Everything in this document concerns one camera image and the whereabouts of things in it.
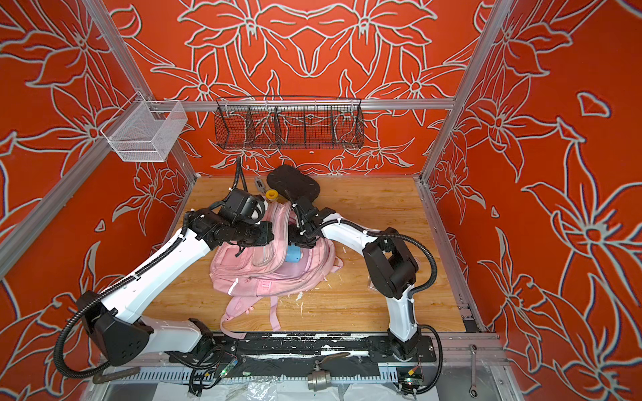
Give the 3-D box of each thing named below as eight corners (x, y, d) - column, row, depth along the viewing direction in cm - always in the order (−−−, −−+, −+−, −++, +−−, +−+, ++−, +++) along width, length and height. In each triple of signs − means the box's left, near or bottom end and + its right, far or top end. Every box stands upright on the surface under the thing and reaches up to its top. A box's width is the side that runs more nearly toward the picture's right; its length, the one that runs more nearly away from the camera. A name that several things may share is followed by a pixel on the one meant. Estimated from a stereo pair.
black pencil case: (265, 187, 118) (263, 179, 114) (284, 171, 125) (282, 162, 121) (305, 210, 109) (305, 202, 104) (323, 191, 116) (323, 183, 112)
